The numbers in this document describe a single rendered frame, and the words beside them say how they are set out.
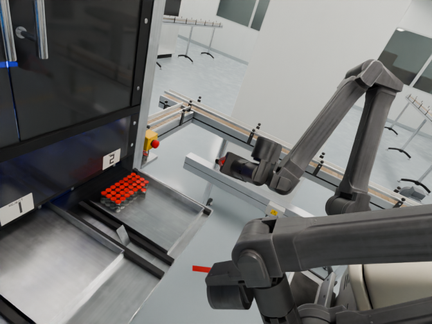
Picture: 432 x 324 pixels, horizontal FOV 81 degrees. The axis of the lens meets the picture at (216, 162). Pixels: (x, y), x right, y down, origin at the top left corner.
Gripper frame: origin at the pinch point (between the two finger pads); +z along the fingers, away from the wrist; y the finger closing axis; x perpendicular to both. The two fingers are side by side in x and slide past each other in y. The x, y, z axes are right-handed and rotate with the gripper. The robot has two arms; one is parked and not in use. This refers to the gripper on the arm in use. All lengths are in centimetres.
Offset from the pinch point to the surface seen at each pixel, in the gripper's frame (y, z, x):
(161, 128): 2, 71, -6
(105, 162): 28.5, 29.0, 16.7
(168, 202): 0.3, 25.8, 23.4
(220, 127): -38, 80, -24
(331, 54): -86, 59, -105
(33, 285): 37, 4, 50
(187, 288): -57, 69, 84
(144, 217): 9.5, 20.2, 30.1
